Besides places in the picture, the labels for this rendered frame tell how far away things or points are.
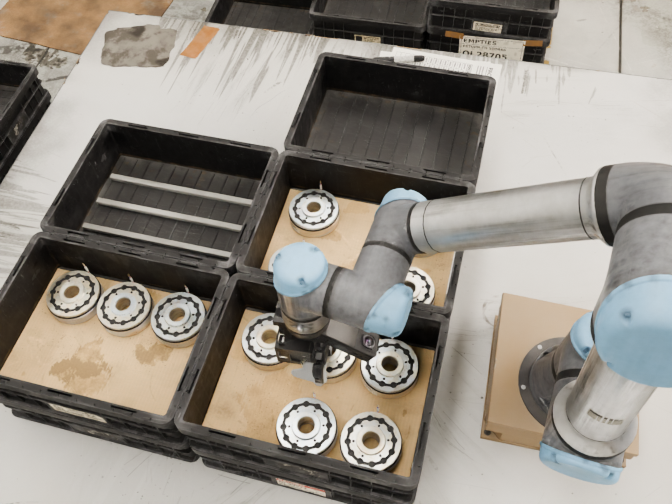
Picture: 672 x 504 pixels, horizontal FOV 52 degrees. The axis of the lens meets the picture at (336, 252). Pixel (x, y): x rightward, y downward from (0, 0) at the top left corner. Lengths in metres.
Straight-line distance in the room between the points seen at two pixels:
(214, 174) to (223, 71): 0.49
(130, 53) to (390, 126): 0.82
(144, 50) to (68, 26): 1.41
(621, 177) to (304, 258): 0.41
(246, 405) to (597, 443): 0.58
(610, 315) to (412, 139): 0.94
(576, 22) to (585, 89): 1.37
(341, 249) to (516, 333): 0.38
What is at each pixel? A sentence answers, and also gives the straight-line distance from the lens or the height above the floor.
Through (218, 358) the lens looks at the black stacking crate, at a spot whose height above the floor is 0.87.
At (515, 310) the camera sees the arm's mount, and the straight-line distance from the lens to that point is 1.38.
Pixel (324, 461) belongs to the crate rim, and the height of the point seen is 0.93.
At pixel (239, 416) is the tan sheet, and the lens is 1.25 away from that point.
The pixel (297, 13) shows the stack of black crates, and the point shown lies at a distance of 2.82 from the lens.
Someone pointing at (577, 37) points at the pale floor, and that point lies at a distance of 3.22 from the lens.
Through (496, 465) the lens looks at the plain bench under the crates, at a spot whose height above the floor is 0.70.
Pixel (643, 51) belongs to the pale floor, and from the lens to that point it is 3.23.
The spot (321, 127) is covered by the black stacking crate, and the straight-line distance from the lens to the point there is 1.60.
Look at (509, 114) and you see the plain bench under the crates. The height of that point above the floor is 0.70.
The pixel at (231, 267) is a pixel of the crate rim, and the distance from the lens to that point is 1.28.
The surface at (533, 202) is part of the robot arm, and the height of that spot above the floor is 1.32.
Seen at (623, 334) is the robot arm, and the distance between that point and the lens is 0.72.
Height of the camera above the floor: 1.99
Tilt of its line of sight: 57 degrees down
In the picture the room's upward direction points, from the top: 4 degrees counter-clockwise
